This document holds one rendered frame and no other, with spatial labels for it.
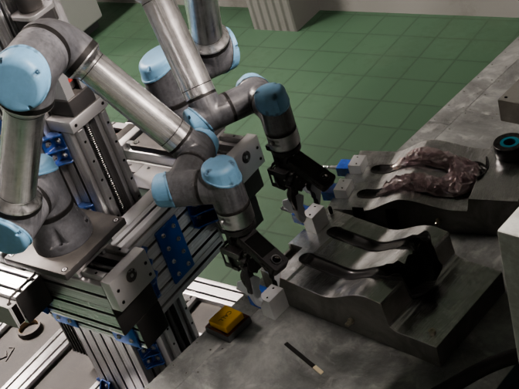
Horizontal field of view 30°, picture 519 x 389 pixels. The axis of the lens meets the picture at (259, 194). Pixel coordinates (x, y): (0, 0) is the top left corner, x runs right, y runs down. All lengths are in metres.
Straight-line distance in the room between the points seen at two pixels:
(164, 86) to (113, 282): 0.57
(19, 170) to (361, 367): 0.84
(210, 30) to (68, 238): 0.64
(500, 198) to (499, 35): 2.69
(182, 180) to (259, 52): 3.43
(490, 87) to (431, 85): 1.70
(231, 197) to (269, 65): 3.27
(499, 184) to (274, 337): 0.64
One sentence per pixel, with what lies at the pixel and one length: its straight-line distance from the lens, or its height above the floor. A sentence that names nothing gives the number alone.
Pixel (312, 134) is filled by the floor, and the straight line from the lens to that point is 4.49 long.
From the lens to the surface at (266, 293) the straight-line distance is 2.14.
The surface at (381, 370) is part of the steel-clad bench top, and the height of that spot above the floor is 0.80.
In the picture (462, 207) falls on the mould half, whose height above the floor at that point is 0.87.
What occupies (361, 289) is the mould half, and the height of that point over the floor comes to 0.93.
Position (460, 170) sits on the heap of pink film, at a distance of 2.46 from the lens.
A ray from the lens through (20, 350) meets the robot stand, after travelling 3.57.
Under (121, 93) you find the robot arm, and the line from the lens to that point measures 2.06.
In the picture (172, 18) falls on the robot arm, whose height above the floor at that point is 1.46.
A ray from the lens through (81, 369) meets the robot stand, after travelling 3.36.
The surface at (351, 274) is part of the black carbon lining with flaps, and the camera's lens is 2.24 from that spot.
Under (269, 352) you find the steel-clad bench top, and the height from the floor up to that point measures 0.80.
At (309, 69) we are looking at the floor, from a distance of 5.05.
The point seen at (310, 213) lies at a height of 0.94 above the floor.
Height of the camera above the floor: 2.31
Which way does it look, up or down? 33 degrees down
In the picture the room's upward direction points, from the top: 18 degrees counter-clockwise
